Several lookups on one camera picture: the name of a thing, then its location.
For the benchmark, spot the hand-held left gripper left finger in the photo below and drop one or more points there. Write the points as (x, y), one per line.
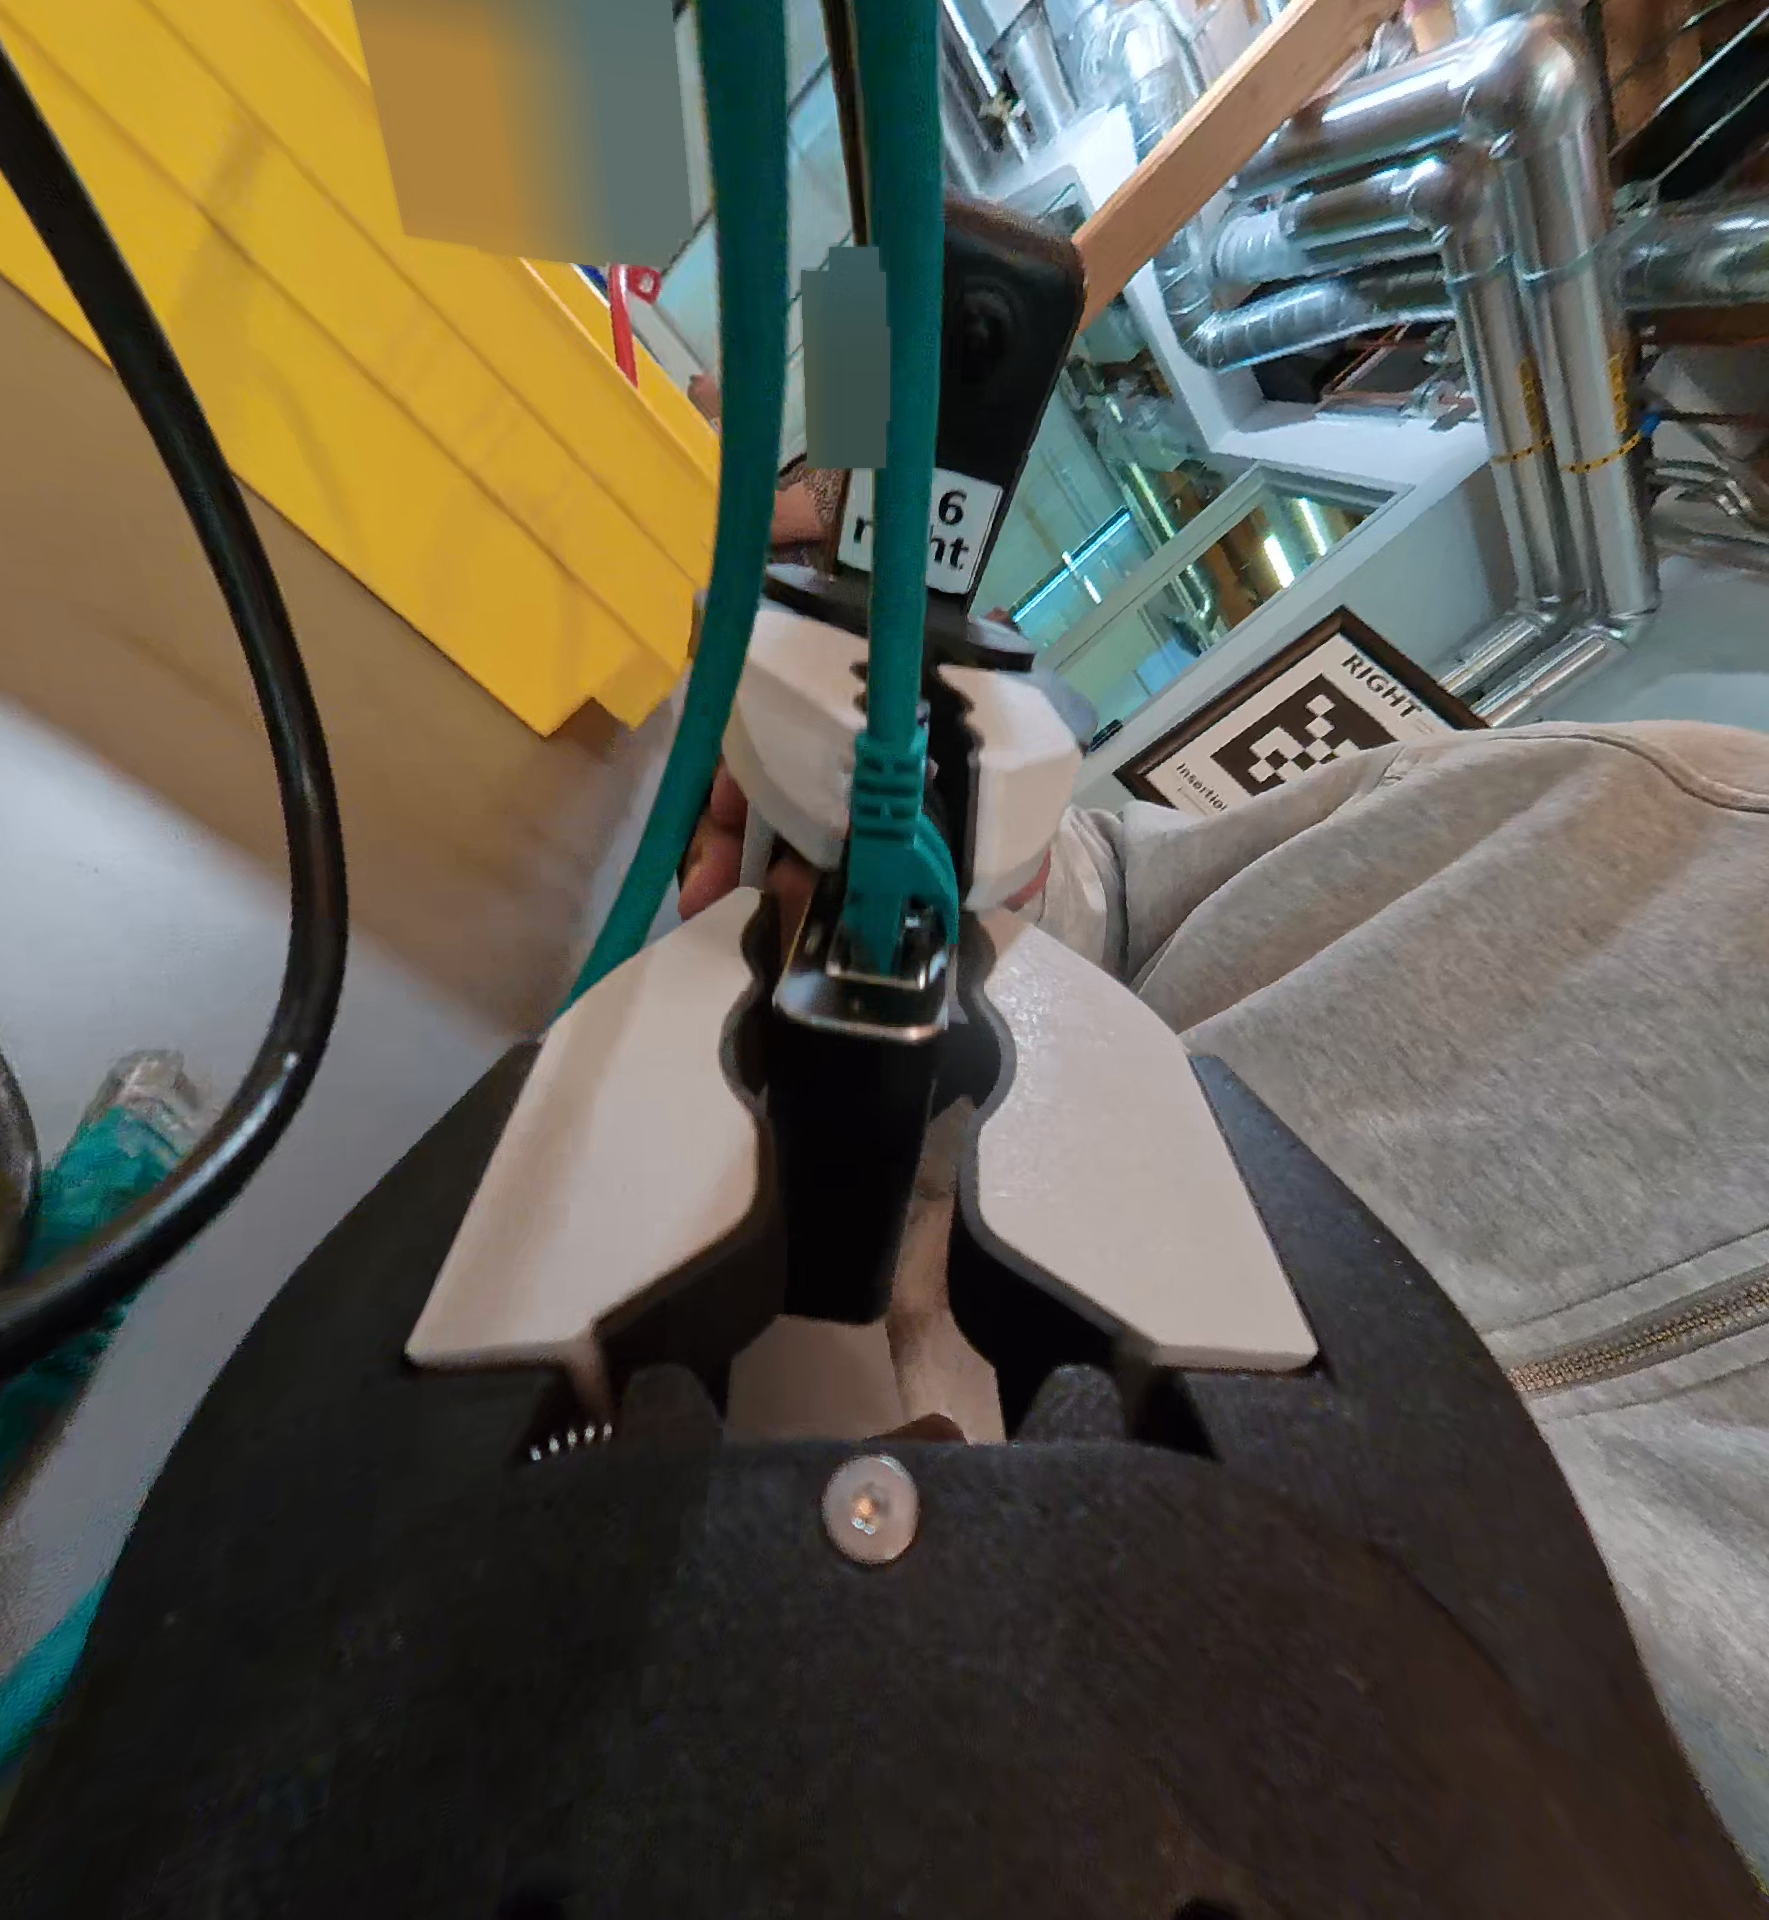
(614, 1157)

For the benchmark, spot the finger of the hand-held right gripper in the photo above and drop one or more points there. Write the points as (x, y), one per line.
(1027, 781)
(793, 721)

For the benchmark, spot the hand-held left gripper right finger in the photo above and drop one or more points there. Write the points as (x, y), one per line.
(1140, 1170)

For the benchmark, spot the black ethernet adapter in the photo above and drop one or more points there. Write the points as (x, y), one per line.
(846, 1170)

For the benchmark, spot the yellow plastic bin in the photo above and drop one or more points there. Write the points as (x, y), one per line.
(374, 452)

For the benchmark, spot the person's right forearm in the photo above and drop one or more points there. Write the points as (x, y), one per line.
(1426, 841)

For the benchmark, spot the person's right hand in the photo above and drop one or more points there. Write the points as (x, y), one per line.
(711, 863)

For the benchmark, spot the person's left hand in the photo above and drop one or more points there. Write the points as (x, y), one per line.
(944, 1373)

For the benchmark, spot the framed black-white marker sign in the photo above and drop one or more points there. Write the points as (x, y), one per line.
(1305, 734)

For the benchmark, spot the person's grey hoodie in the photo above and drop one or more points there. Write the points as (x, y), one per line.
(1499, 1125)

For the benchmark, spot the silver pipe cluster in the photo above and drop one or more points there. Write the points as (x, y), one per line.
(1544, 376)

